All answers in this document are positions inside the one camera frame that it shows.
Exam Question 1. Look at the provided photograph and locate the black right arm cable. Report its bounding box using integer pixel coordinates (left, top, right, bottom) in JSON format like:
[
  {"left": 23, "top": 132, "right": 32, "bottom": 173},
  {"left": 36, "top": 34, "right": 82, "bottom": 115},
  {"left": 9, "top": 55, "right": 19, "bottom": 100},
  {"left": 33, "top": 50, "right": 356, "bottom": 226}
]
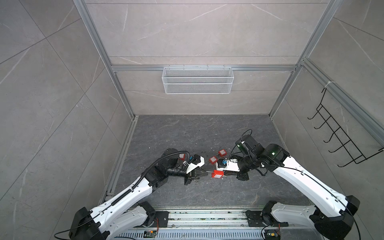
[{"left": 229, "top": 128, "right": 362, "bottom": 240}]

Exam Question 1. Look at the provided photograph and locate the red padlock middle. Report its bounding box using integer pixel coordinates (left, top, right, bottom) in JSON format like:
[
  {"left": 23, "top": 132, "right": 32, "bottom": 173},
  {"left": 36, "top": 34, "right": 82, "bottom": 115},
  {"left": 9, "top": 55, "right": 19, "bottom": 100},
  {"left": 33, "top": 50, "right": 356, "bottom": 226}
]
[{"left": 209, "top": 156, "right": 218, "bottom": 165}]

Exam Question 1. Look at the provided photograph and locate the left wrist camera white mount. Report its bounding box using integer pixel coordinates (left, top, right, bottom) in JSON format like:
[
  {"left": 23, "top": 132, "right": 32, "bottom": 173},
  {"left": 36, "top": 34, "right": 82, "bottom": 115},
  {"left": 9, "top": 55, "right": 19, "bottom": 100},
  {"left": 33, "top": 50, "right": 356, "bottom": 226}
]
[{"left": 186, "top": 154, "right": 205, "bottom": 174}]

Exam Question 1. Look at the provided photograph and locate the aluminium front rail frame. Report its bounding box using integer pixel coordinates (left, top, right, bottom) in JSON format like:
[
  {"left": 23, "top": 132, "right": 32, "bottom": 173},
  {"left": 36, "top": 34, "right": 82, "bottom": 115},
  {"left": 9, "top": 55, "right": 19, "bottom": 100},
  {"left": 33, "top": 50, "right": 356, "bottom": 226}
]
[{"left": 112, "top": 208, "right": 324, "bottom": 240}]

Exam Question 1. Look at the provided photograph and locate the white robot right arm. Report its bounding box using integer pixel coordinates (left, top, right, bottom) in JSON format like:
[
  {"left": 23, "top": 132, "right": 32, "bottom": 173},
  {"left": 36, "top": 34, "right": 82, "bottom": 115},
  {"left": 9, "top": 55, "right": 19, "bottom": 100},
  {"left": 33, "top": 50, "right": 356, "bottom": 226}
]
[{"left": 216, "top": 135, "right": 360, "bottom": 240}]

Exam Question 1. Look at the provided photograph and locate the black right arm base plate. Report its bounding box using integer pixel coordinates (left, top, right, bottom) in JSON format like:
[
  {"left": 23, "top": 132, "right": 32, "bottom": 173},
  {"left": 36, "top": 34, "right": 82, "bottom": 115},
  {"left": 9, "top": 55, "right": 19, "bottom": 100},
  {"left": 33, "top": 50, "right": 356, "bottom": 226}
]
[{"left": 245, "top": 210, "right": 289, "bottom": 227}]

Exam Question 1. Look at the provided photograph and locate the white wire mesh basket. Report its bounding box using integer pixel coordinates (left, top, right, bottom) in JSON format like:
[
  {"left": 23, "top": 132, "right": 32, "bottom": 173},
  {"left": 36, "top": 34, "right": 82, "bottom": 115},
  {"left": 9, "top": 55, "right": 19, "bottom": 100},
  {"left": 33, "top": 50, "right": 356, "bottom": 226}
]
[{"left": 162, "top": 67, "right": 235, "bottom": 95}]

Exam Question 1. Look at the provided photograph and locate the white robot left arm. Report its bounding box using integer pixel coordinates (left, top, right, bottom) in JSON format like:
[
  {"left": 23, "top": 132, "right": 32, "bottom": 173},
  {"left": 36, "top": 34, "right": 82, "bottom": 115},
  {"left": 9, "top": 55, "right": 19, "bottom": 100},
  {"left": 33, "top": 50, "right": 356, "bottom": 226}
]
[{"left": 69, "top": 149, "right": 207, "bottom": 240}]

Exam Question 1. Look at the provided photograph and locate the black wire hook rack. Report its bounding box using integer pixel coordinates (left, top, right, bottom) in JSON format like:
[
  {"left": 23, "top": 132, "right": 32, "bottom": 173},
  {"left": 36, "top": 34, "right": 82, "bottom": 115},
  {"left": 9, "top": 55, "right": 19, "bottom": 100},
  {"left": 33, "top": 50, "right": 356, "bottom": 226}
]
[{"left": 307, "top": 88, "right": 384, "bottom": 168}]

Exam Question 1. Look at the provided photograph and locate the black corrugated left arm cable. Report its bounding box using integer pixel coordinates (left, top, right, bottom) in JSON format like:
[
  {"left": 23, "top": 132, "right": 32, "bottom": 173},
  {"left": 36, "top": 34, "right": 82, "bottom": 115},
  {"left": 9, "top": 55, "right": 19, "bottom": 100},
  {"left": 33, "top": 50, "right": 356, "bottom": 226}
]
[{"left": 130, "top": 150, "right": 191, "bottom": 191}]

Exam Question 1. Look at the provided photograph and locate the red padlock rear right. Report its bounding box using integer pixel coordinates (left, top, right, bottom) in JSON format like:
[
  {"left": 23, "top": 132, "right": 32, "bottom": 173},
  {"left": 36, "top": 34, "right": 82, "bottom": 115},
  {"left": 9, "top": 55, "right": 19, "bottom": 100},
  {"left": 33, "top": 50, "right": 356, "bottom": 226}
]
[{"left": 218, "top": 150, "right": 227, "bottom": 157}]

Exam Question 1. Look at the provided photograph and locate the red padlock long shackle left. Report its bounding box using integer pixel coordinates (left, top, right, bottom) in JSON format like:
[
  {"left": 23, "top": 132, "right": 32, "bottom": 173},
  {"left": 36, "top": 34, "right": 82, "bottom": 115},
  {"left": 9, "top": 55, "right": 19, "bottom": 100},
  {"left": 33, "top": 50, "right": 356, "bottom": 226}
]
[{"left": 179, "top": 154, "right": 187, "bottom": 161}]

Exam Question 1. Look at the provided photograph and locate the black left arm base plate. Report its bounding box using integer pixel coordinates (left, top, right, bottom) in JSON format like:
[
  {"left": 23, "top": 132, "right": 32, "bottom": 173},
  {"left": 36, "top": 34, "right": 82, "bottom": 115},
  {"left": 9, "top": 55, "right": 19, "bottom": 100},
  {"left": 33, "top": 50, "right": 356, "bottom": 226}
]
[{"left": 151, "top": 211, "right": 170, "bottom": 228}]

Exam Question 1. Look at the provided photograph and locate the red padlock front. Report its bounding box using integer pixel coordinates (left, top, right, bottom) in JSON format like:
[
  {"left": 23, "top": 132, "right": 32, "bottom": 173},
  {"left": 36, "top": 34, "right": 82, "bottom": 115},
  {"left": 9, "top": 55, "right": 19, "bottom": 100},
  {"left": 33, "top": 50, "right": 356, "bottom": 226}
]
[{"left": 212, "top": 170, "right": 224, "bottom": 179}]

